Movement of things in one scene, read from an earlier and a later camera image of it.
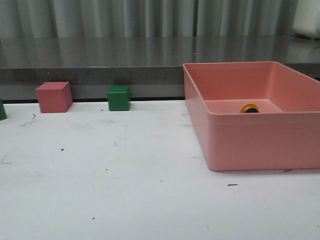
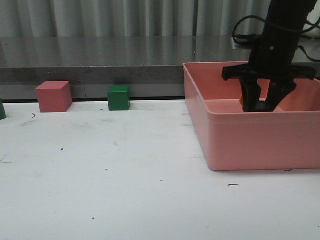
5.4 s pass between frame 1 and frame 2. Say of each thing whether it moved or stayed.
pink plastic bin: stayed
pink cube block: stayed
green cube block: stayed
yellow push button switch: moved
